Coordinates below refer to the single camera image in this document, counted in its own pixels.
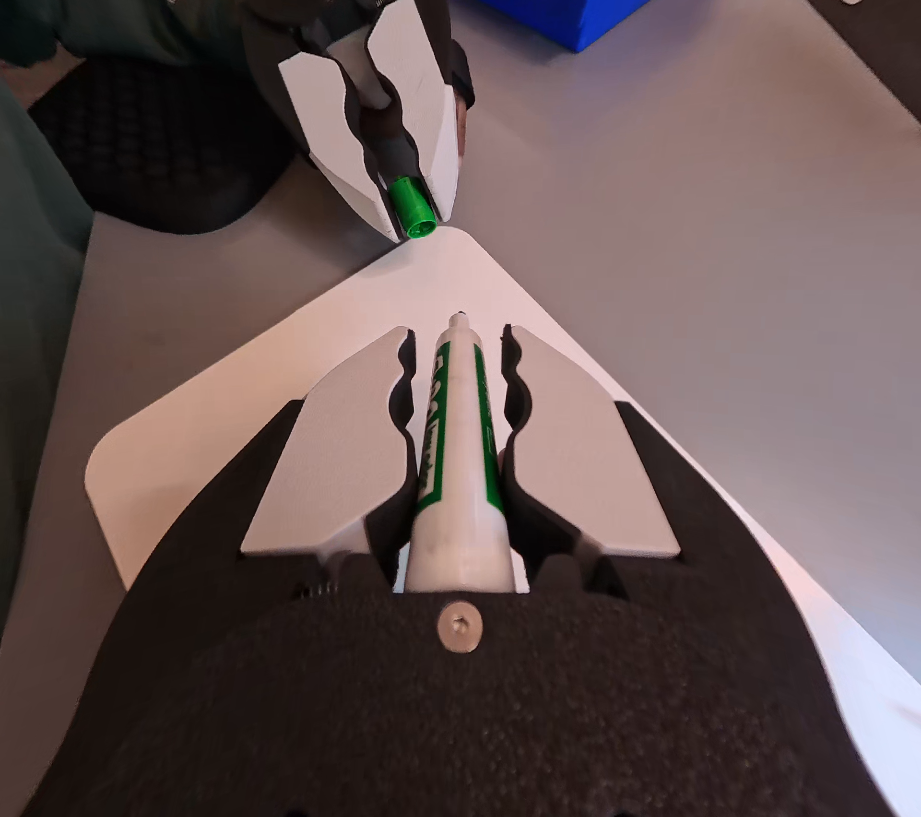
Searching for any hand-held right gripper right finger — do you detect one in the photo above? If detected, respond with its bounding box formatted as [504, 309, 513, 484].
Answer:
[498, 322, 683, 582]

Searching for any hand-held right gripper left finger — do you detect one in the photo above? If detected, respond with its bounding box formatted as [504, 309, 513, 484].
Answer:
[239, 326, 420, 582]

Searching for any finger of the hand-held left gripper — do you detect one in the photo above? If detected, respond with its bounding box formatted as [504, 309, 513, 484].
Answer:
[277, 49, 404, 244]
[366, 0, 463, 221]

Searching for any person's green sweatshirt torso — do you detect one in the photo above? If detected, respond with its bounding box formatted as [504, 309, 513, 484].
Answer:
[0, 79, 96, 634]

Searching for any green dry erase marker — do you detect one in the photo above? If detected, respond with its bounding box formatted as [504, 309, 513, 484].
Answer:
[405, 311, 520, 593]

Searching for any green marker cap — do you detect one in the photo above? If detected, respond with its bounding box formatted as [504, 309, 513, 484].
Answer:
[388, 175, 439, 241]

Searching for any white whiteboard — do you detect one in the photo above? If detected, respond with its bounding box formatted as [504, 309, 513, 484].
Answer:
[84, 227, 921, 817]

